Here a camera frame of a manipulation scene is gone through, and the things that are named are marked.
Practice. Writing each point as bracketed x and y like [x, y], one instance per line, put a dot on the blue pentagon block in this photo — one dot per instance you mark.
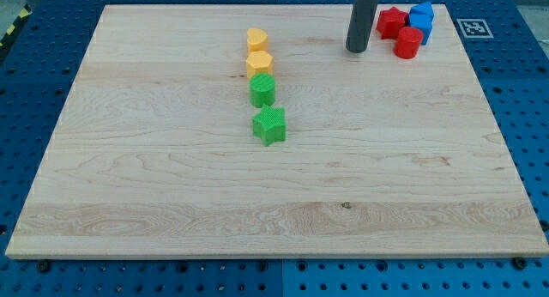
[423, 9]

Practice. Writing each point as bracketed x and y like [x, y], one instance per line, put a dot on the red cylinder block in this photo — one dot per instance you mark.
[408, 41]

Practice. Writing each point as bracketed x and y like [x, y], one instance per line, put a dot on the blue cube block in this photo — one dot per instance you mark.
[423, 23]

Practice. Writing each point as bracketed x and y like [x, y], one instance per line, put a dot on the black bolt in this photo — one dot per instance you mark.
[43, 266]
[519, 263]

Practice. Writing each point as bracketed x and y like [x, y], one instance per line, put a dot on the black bolt right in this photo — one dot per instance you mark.
[519, 263]

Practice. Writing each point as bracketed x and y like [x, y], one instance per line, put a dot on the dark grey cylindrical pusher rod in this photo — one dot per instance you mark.
[360, 25]

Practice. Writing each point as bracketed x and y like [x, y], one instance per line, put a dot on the red star block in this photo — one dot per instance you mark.
[390, 21]

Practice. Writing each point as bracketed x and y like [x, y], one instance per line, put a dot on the light wooden board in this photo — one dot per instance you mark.
[153, 156]

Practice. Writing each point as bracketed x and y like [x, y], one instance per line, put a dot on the yellow hexagon block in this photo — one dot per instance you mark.
[259, 62]

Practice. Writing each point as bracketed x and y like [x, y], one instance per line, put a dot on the green cylinder block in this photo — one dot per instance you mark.
[262, 90]

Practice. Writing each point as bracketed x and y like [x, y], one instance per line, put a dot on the black bolt left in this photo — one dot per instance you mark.
[43, 266]

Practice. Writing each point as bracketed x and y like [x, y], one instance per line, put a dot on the white fiducial marker tag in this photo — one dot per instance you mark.
[474, 28]

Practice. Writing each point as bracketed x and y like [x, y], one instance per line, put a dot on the yellow heart block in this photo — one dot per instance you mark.
[257, 40]

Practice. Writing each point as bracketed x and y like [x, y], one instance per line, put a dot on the green star block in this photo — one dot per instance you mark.
[270, 125]

